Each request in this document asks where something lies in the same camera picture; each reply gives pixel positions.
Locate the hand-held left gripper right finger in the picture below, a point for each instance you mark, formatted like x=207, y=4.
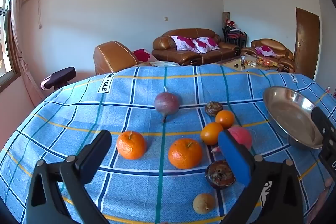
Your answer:
x=233, y=158

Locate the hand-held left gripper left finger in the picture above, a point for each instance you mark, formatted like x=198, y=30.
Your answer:
x=97, y=148

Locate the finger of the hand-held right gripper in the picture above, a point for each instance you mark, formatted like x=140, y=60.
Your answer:
x=321, y=121

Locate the dark brown mangosteen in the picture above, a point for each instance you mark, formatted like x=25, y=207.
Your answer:
x=218, y=175
x=213, y=108

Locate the red pomegranate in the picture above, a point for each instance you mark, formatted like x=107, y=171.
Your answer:
x=242, y=136

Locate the orange mandarin with stalk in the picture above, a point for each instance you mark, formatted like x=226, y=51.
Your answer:
x=185, y=153
x=131, y=144

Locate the smooth orange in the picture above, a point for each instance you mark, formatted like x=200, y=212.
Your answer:
x=210, y=133
x=225, y=119

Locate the stainless steel bowl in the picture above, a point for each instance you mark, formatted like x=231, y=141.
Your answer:
x=288, y=111

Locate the small tan round fruit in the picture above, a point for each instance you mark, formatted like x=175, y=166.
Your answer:
x=204, y=203

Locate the purple passion fruit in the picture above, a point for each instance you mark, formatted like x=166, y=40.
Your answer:
x=166, y=104

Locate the blue checked blanket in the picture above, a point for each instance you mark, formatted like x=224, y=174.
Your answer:
x=78, y=121

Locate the brown wooden door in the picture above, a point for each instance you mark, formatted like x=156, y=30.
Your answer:
x=305, y=43

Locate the pile of snack packets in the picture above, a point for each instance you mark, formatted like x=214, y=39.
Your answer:
x=266, y=62

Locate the dark purple stool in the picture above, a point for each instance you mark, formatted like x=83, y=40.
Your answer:
x=59, y=76

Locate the pink floral cushion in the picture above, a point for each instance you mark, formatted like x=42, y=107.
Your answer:
x=143, y=55
x=265, y=50
x=207, y=44
x=183, y=43

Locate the brown leather sofa end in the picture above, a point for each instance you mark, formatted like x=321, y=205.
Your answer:
x=110, y=56

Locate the brown leather armchair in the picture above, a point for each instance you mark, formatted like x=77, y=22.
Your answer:
x=270, y=44

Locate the wooden coffee table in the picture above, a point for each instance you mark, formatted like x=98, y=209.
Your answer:
x=236, y=62

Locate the drink can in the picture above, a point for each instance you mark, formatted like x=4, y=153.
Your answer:
x=243, y=60

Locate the white cloth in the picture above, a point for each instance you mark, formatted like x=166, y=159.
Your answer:
x=162, y=64

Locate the brown leather sofa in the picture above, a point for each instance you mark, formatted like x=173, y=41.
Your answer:
x=170, y=56

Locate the stack of dark chairs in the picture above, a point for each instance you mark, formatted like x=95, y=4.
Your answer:
x=236, y=36

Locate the red plush toy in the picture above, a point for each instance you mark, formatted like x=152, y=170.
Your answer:
x=230, y=23

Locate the pink curtain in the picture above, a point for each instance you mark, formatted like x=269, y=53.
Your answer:
x=19, y=29

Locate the tall patterned vase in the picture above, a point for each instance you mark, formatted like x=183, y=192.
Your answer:
x=226, y=16

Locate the white air conditioner pipe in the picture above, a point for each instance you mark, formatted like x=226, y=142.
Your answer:
x=40, y=8

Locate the window with frame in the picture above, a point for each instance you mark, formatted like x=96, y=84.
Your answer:
x=5, y=37

